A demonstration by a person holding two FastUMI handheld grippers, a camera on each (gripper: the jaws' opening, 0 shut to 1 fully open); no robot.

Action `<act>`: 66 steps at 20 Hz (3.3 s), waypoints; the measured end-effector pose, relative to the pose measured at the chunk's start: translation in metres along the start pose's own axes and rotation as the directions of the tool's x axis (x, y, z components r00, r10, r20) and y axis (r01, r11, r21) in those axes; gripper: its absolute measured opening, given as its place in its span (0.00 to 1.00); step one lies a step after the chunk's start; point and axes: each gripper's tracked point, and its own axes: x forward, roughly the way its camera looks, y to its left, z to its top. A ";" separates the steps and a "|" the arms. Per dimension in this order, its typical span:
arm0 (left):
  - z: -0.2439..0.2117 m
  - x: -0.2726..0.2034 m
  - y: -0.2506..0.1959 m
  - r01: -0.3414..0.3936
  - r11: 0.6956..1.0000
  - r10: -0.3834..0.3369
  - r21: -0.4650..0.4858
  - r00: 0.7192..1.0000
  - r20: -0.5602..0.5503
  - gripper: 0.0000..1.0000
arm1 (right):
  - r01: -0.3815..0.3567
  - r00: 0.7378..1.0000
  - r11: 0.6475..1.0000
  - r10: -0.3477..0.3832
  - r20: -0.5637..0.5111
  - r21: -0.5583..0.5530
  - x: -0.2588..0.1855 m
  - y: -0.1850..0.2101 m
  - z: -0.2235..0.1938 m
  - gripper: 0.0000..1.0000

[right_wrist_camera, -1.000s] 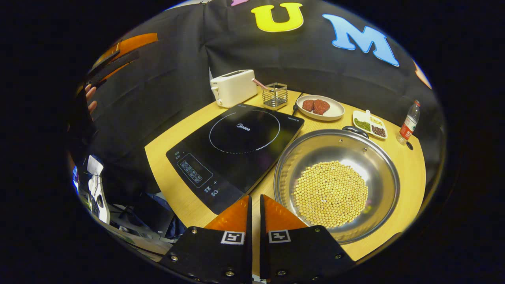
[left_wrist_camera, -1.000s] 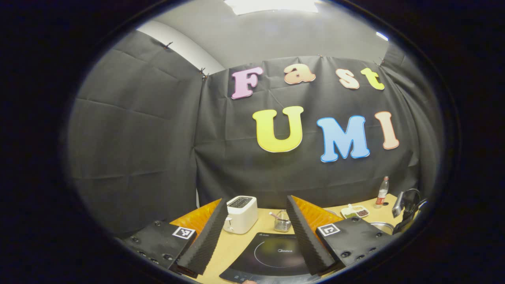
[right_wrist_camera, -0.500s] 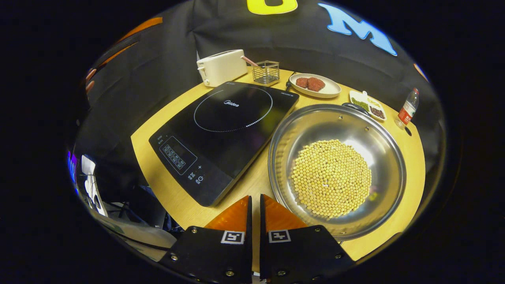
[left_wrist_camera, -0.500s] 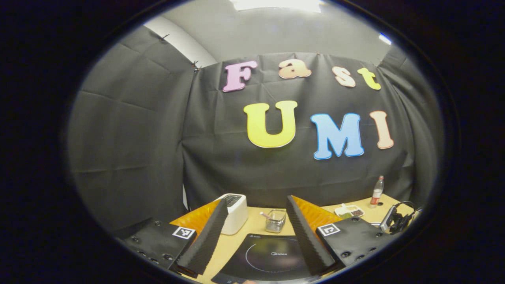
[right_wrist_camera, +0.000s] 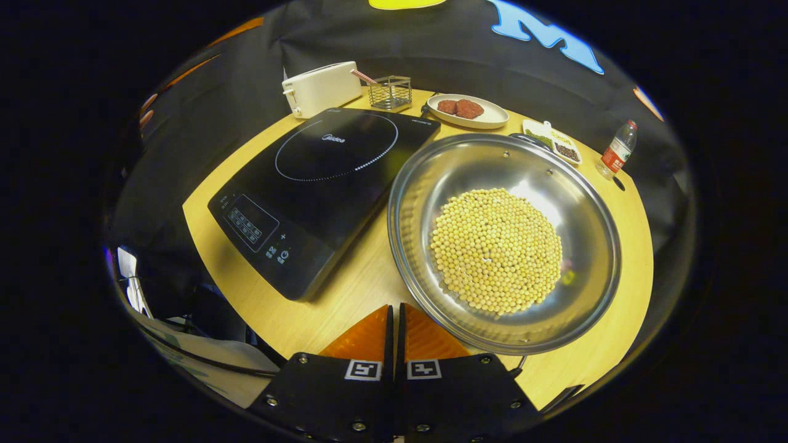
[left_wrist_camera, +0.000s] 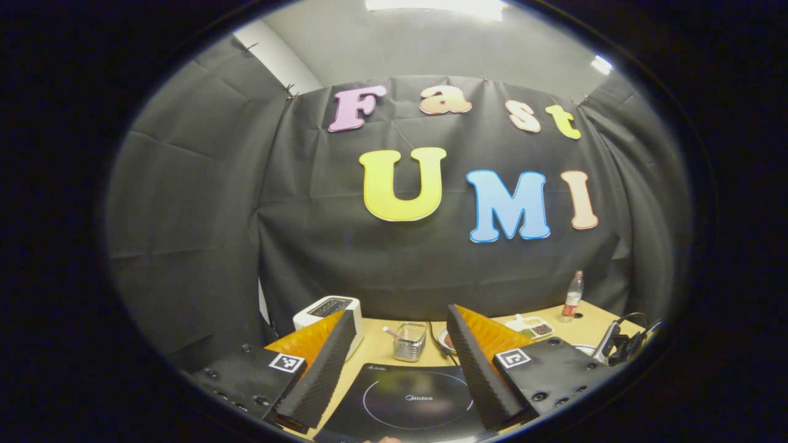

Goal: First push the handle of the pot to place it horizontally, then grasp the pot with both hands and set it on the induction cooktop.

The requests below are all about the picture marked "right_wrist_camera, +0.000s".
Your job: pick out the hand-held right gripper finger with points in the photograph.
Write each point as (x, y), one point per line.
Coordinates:
(401, 347)
(390, 347)

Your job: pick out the black induction cooktop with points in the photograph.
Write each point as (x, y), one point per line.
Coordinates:
(332, 203)

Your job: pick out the stainless steel pot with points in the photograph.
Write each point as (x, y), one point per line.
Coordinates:
(480, 166)

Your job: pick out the pile of soybeans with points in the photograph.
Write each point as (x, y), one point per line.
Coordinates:
(492, 252)

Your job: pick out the red meat slice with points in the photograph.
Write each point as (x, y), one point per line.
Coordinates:
(447, 107)
(470, 109)

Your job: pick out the white oval plate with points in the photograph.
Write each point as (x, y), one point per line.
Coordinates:
(492, 117)

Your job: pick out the pile of green beans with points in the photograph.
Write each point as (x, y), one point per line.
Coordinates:
(539, 138)

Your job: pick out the pile of dark red beans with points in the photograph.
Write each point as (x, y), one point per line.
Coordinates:
(567, 152)

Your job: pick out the small pile of yellow beans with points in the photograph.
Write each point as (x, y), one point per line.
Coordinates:
(560, 136)

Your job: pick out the white toaster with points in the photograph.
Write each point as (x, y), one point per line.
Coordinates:
(323, 89)

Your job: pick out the white divided dish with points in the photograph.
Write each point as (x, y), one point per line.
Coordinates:
(551, 126)

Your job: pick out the pink striped straw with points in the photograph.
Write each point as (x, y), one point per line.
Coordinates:
(362, 75)

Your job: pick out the red label water bottle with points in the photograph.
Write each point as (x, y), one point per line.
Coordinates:
(615, 154)

